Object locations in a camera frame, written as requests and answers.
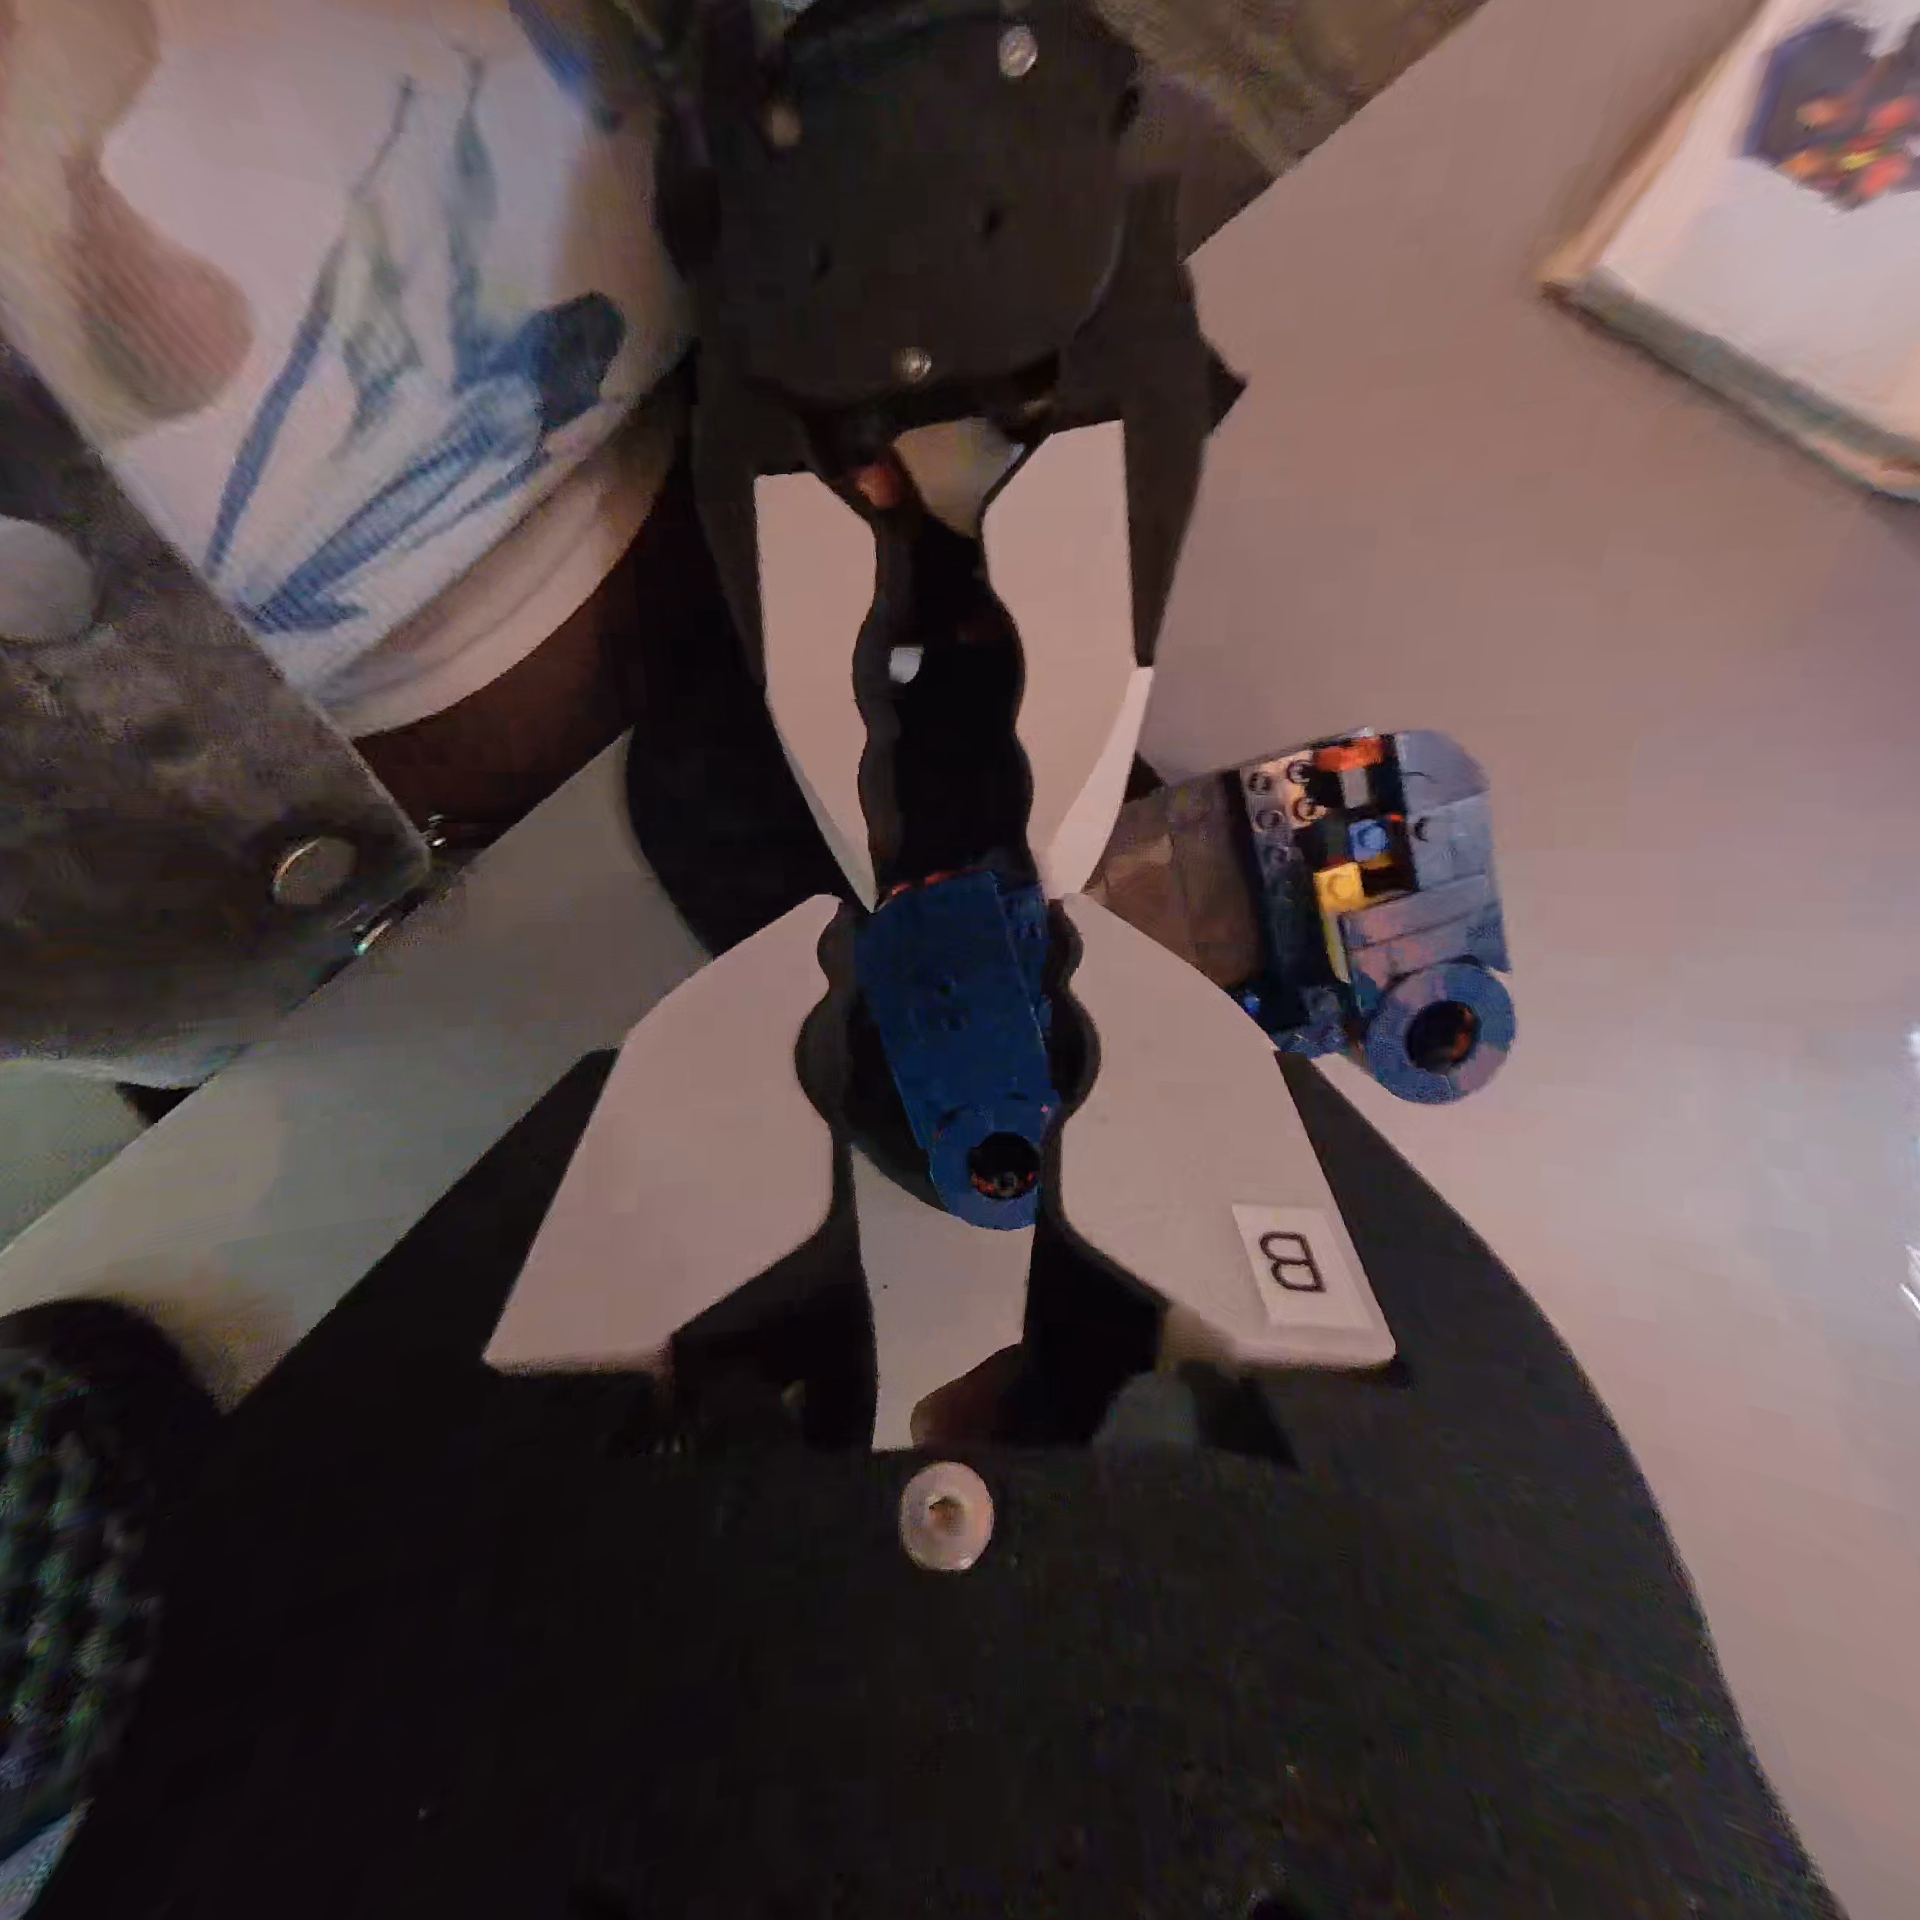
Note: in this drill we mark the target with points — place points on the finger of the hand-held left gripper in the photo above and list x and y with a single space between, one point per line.
812 630
1080 630

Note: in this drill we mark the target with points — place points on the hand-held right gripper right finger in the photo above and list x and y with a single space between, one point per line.
1185 1110

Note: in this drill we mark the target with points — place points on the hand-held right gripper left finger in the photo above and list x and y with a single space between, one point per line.
675 1172

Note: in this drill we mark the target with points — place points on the blue brick model with base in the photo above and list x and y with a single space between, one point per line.
1410 900

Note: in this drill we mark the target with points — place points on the person's grey denim jacket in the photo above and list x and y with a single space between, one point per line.
152 752

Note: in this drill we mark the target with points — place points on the thick white instruction booklet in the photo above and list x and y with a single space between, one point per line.
1772 225

